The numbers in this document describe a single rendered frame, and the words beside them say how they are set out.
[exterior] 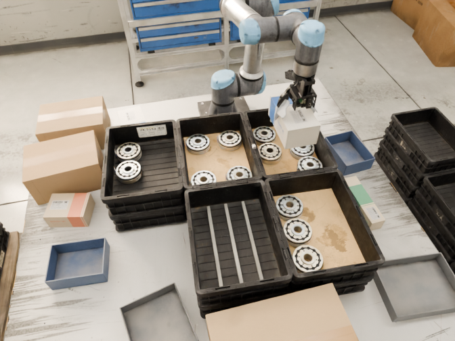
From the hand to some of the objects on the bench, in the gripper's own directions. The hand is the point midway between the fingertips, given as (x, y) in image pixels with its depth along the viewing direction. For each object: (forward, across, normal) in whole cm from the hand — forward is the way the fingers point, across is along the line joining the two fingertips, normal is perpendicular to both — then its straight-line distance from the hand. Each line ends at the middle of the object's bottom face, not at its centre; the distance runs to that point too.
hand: (293, 115), depth 129 cm
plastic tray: (+41, -59, -52) cm, 89 cm away
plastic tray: (+40, +32, -57) cm, 77 cm away
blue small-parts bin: (+41, -86, -21) cm, 98 cm away
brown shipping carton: (+41, -92, +26) cm, 104 cm away
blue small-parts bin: (+41, +36, +9) cm, 55 cm away
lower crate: (+41, -57, +10) cm, 71 cm away
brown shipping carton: (+42, -89, +53) cm, 112 cm away
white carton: (+41, -62, +50) cm, 90 cm away
